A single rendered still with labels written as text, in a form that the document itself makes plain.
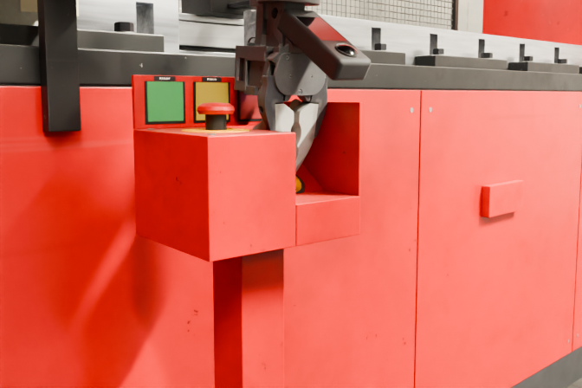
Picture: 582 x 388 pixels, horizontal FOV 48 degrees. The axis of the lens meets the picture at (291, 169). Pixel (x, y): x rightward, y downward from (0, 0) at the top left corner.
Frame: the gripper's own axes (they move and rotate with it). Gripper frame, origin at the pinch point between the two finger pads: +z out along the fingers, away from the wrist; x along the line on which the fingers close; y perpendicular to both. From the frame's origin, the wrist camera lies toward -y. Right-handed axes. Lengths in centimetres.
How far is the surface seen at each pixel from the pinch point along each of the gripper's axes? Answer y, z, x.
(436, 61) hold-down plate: 34, -13, -66
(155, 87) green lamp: 9.5, -8.7, 12.5
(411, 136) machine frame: 25, 1, -50
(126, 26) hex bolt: 30.8, -15.7, 6.3
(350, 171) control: -5.1, -0.3, -4.6
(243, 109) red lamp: 9.2, -6.0, 0.6
